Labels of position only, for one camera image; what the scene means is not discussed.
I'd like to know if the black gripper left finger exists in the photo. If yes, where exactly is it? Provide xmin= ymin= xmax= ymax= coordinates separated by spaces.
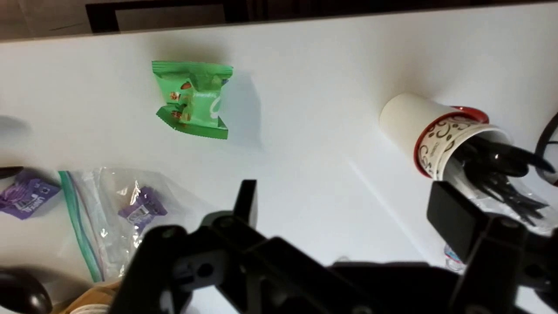
xmin=109 ymin=178 xmax=376 ymax=314

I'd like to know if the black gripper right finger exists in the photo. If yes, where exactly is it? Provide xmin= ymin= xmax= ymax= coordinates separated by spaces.
xmin=426 ymin=180 xmax=558 ymax=314

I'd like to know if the green snack packet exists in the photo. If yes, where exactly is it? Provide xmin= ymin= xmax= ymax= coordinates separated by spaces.
xmin=151 ymin=58 xmax=236 ymax=142

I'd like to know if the purple packet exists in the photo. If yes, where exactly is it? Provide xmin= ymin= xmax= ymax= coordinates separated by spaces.
xmin=118 ymin=183 xmax=170 ymax=230
xmin=0 ymin=169 xmax=64 ymax=222

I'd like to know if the black plastic cutlery bunch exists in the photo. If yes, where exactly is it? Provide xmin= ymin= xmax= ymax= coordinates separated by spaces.
xmin=452 ymin=135 xmax=557 ymax=227

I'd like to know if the clear zip bag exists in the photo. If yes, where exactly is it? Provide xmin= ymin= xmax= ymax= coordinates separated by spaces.
xmin=57 ymin=166 xmax=194 ymax=286

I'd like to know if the patterned paper cup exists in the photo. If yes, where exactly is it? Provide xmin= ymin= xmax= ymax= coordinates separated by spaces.
xmin=414 ymin=110 xmax=515 ymax=183

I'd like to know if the black spoon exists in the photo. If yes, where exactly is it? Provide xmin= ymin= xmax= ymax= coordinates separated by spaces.
xmin=0 ymin=269 xmax=57 ymax=314

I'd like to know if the dark wood cabinet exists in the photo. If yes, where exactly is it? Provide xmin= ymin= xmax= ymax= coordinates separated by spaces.
xmin=0 ymin=0 xmax=558 ymax=44

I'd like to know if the black wire mug tree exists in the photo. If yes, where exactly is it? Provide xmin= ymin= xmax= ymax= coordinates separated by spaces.
xmin=534 ymin=112 xmax=558 ymax=189

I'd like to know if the white mug with handle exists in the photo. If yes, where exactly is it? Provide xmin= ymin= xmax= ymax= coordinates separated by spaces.
xmin=379 ymin=93 xmax=493 ymax=176

